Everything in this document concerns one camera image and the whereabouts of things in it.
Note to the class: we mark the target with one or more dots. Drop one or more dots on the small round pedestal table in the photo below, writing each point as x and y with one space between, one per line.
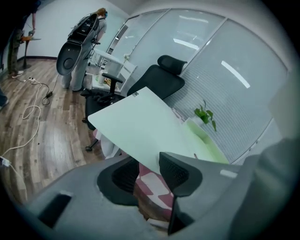
27 47

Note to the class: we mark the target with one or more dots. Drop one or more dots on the white desk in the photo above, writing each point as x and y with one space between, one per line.
110 63

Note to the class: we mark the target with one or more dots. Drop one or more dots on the black oval shell unit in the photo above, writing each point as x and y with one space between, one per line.
70 56

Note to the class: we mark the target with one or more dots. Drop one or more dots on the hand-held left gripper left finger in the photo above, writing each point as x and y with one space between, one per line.
77 187

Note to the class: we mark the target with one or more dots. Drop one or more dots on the pink white checkered tablecloth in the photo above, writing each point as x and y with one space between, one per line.
150 187

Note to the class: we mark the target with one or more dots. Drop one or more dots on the green potted plant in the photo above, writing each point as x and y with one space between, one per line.
205 114

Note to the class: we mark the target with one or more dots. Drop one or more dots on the light green folder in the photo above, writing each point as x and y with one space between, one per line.
140 122

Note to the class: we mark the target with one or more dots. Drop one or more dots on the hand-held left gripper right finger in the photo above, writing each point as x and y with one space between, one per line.
218 192

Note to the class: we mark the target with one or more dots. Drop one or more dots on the black mesh office chair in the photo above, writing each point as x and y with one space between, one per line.
159 82

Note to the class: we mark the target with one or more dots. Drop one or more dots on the white power strip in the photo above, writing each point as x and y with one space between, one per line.
4 161
33 80

